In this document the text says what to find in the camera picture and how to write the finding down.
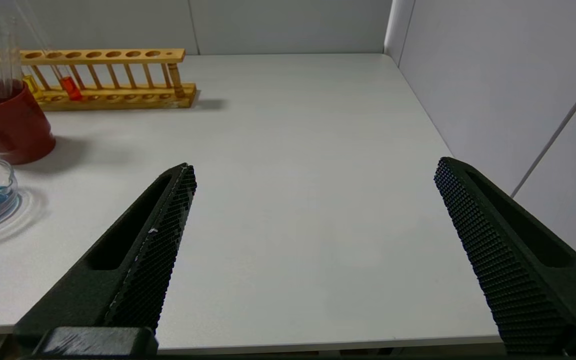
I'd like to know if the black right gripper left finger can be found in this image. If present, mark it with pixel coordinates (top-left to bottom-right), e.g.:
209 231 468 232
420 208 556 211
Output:
14 163 198 346

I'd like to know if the red plastic cup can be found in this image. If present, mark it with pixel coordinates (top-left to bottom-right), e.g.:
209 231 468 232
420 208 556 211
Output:
0 80 56 165

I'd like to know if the test tube with yellow pigment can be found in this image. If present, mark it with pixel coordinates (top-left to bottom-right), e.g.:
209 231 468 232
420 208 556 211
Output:
0 0 42 99

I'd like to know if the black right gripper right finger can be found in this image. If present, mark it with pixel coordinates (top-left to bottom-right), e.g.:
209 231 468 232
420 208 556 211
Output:
434 156 576 356

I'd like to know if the wooden test tube rack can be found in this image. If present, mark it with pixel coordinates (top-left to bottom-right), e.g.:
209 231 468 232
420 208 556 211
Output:
0 48 197 111

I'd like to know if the test tube with red pigment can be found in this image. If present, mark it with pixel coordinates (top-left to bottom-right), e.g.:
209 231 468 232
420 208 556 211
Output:
15 0 83 101

